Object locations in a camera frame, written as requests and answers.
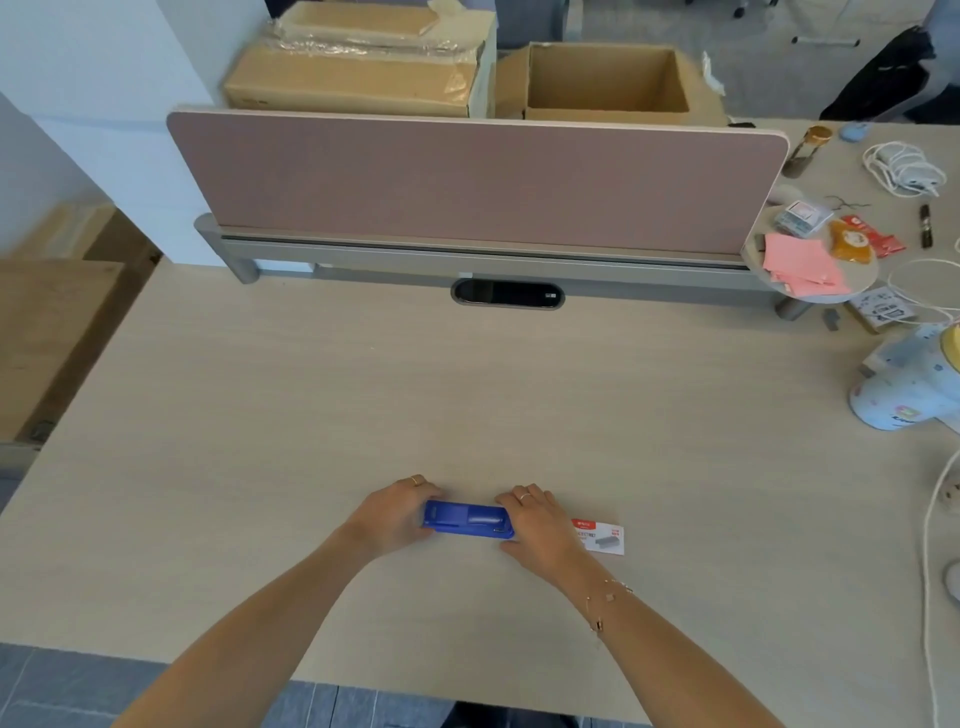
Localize person's left hand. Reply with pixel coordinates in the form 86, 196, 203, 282
346, 475, 445, 558

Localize person's right hand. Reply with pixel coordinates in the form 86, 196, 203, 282
495, 484, 591, 589

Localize blue stapler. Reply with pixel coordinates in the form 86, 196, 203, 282
423, 499, 517, 540

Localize person's right forearm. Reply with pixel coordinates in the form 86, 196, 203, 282
558, 556, 787, 728

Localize person's left forearm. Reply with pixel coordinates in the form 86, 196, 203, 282
111, 523, 370, 728

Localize small staple box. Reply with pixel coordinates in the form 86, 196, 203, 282
570, 516, 627, 558

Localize pink desk divider panel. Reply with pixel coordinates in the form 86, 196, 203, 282
166, 106, 792, 256

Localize pink sticky notes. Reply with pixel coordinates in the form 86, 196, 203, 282
762, 232, 852, 298

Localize white patterned kettle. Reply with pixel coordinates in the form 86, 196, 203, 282
849, 324, 960, 435

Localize closed cardboard box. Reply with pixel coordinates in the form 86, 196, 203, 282
222, 0, 499, 120

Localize white printed booklet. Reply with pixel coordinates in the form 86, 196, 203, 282
847, 286, 918, 334

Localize open cardboard box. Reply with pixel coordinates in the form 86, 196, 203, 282
495, 42, 730, 127

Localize orange snack packet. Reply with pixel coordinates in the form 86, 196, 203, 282
828, 216, 903, 264

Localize glass jar with gold lid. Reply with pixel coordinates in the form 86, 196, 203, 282
783, 124, 834, 178

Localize black jacket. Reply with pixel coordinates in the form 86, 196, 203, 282
819, 25, 939, 123

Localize gold chain bracelet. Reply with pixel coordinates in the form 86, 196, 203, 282
582, 576, 636, 639

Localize black oval cable grommet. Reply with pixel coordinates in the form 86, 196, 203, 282
451, 279, 567, 310

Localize white thick cable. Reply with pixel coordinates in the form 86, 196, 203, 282
886, 259, 960, 728

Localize white charger with cable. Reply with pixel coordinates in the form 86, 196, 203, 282
861, 141, 949, 199

